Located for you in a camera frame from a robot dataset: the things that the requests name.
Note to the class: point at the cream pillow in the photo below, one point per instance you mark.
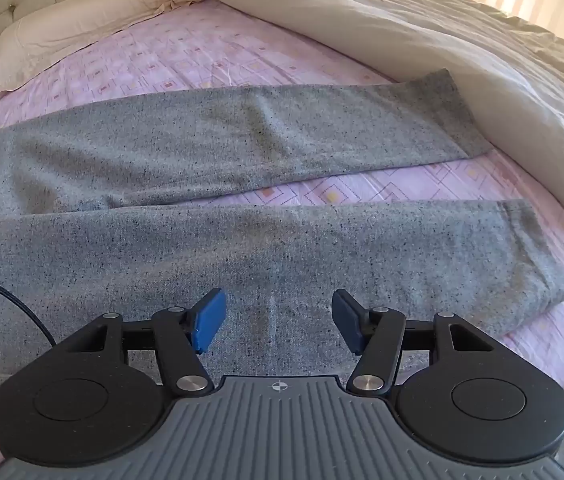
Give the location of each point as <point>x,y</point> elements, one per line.
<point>79,20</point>

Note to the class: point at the pink patterned bed sheet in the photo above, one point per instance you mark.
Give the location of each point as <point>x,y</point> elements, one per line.
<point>172,55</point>

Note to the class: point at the cream duvet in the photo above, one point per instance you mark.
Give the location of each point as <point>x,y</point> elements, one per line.
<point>412,35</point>

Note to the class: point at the grey knitted sweater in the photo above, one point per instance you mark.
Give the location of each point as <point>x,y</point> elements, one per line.
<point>222,220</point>

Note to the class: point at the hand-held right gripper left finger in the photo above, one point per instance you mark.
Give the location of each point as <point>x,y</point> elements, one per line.
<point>210,316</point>

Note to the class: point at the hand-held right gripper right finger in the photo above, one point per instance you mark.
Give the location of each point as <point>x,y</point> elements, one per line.
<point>346,317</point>

